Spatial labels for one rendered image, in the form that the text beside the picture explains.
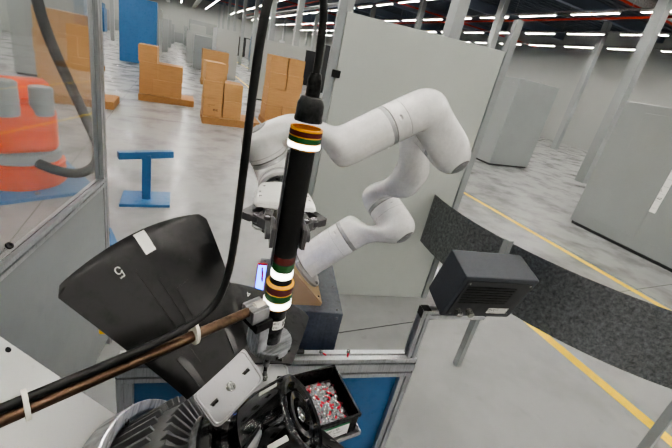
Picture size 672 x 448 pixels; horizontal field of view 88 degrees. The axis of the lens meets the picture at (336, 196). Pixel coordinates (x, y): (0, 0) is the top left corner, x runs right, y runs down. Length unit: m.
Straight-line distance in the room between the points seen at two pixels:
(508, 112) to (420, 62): 7.80
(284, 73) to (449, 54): 6.37
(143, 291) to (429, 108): 0.62
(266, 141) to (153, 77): 8.99
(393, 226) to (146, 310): 0.84
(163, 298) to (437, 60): 2.23
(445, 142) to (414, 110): 0.14
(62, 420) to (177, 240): 0.29
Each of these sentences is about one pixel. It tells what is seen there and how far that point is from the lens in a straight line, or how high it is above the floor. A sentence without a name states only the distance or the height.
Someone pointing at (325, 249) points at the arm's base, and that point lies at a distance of 1.23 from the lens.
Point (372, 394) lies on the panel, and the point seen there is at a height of 0.68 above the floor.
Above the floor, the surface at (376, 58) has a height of 1.79.
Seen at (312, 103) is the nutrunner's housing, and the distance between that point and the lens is 0.44.
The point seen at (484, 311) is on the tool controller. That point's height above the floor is 1.08.
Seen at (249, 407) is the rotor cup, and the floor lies 1.24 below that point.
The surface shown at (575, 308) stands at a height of 0.77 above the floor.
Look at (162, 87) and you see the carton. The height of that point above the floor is 0.35.
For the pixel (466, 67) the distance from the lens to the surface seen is 2.61.
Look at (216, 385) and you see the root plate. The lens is 0.60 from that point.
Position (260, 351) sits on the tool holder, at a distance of 0.61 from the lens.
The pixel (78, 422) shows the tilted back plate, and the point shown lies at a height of 1.16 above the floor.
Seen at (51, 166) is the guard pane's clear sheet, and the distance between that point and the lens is 1.57.
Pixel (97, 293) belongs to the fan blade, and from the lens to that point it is 0.53.
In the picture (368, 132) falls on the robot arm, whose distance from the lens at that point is 0.74.
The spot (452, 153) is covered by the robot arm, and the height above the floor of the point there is 1.57.
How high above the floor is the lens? 1.71
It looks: 20 degrees down
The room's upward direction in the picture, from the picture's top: 12 degrees clockwise
